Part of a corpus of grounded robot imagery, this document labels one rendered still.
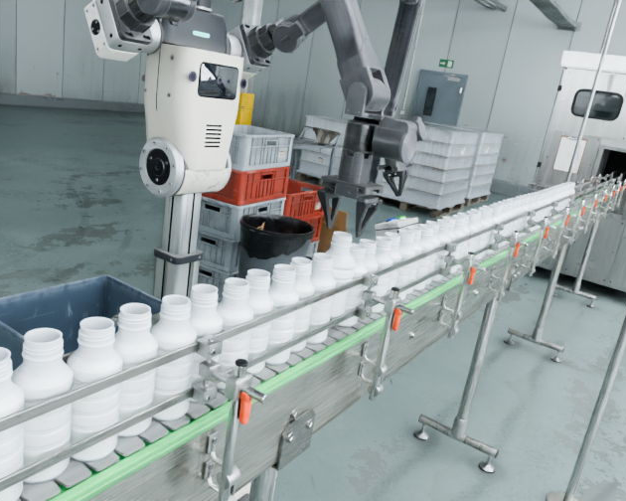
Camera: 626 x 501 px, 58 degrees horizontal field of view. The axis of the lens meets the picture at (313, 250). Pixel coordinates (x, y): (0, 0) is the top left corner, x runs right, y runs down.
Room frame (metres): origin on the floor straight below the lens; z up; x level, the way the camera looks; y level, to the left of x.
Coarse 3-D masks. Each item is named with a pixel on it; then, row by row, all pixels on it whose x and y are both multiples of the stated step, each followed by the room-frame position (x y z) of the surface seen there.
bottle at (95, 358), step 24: (96, 336) 0.55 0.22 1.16; (72, 360) 0.55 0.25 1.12; (96, 360) 0.55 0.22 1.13; (120, 360) 0.57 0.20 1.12; (120, 384) 0.57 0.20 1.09; (72, 408) 0.54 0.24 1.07; (96, 408) 0.54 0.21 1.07; (72, 432) 0.54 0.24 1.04; (72, 456) 0.54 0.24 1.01; (96, 456) 0.55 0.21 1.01
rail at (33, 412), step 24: (552, 216) 2.67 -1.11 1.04; (456, 240) 1.50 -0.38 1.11; (456, 264) 1.54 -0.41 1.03; (336, 288) 0.96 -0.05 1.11; (288, 312) 0.84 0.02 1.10; (216, 336) 0.69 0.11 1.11; (312, 336) 0.91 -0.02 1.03; (168, 360) 0.62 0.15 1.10; (264, 360) 0.80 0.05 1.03; (96, 384) 0.53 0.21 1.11; (216, 384) 0.70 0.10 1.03; (48, 408) 0.49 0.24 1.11; (168, 408) 0.63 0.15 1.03; (96, 432) 0.54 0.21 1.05; (48, 456) 0.49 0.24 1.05; (0, 480) 0.45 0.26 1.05
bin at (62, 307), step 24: (48, 288) 1.12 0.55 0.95; (72, 288) 1.17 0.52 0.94; (96, 288) 1.22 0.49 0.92; (120, 288) 1.22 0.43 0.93; (0, 312) 1.03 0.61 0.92; (24, 312) 1.07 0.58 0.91; (48, 312) 1.12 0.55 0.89; (72, 312) 1.17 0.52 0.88; (96, 312) 1.22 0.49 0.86; (0, 336) 0.93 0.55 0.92; (72, 336) 1.17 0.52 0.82
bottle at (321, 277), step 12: (312, 264) 0.97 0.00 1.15; (324, 264) 0.95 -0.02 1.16; (312, 276) 0.95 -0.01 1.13; (324, 276) 0.95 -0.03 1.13; (324, 288) 0.94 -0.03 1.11; (324, 300) 0.95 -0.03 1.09; (312, 312) 0.94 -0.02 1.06; (324, 312) 0.95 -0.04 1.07; (312, 324) 0.94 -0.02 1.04; (324, 336) 0.96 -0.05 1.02
